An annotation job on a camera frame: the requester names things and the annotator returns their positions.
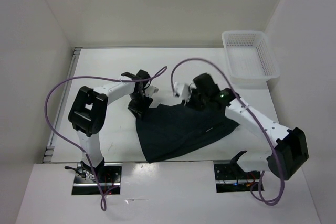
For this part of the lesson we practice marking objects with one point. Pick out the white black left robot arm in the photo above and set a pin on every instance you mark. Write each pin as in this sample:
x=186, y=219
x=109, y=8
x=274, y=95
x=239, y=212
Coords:
x=88, y=113

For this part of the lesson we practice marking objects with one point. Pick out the dark navy shorts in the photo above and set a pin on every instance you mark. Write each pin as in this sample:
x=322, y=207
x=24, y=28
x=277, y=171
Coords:
x=168, y=132

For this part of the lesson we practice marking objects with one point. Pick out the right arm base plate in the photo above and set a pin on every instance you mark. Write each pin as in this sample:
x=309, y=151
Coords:
x=229, y=182

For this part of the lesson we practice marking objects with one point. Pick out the white plastic mesh basket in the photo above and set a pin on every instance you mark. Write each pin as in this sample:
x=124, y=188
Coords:
x=249, y=56

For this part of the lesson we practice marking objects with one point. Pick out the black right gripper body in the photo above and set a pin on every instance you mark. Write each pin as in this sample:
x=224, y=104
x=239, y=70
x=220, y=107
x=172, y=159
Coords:
x=198, y=100

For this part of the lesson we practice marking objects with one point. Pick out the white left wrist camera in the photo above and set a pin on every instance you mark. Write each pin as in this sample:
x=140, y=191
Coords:
x=151, y=90

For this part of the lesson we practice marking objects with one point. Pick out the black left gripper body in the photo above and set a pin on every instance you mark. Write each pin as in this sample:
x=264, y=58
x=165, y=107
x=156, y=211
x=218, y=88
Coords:
x=140, y=100

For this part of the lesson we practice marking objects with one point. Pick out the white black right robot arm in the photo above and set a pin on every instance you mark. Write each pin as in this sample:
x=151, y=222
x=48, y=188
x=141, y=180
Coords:
x=288, y=146

